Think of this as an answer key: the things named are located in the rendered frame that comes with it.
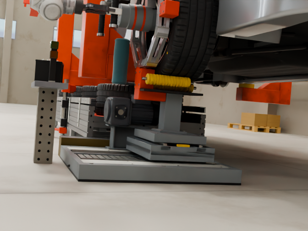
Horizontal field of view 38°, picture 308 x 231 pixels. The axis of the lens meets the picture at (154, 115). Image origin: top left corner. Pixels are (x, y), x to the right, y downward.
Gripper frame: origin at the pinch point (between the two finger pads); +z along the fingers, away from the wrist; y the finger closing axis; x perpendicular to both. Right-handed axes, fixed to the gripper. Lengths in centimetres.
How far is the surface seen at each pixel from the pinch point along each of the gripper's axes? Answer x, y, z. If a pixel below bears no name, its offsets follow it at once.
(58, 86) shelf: -39.9, -10.5, -23.9
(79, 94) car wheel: -40, -238, 19
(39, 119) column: -59, -30, -31
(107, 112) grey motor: -52, -45, 9
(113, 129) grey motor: -63, -48, 15
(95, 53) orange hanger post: -16, -60, 2
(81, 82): -26, -253, 23
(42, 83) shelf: -39, -11, -32
